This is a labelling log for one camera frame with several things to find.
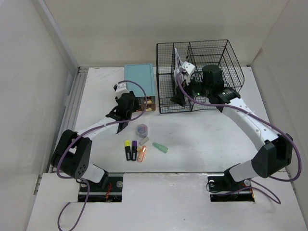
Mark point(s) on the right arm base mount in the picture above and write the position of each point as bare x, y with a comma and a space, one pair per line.
222, 191

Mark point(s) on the aluminium rail frame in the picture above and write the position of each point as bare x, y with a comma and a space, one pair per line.
68, 114

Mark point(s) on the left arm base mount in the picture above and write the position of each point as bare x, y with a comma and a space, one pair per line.
109, 192

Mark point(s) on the teal drawer box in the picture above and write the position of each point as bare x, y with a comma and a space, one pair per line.
143, 74

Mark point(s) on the yellow cap black highlighter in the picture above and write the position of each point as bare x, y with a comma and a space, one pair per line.
127, 150

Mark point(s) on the white paper sheets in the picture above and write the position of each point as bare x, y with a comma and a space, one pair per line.
177, 62

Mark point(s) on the clear paper clip jar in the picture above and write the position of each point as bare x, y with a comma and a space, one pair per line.
142, 130

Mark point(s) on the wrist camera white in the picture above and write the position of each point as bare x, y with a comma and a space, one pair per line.
188, 68
120, 88

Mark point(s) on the orange highlighter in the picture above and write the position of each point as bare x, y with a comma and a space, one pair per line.
142, 154

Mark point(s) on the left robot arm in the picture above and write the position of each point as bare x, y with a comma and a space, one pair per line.
72, 153

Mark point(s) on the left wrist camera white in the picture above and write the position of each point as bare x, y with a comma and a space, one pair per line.
120, 88

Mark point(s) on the black wire mesh organizer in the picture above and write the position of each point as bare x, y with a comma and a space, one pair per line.
199, 53

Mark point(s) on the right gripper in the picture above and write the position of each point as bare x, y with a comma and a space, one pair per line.
178, 98

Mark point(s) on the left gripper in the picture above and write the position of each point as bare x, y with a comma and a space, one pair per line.
135, 107

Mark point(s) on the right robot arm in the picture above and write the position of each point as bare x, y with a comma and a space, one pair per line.
274, 149

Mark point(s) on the grey eraser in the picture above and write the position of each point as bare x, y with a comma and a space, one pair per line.
144, 140

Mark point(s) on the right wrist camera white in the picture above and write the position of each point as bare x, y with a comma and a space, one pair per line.
188, 68

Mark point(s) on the purple cap black highlighter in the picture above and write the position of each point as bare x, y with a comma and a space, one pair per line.
134, 150

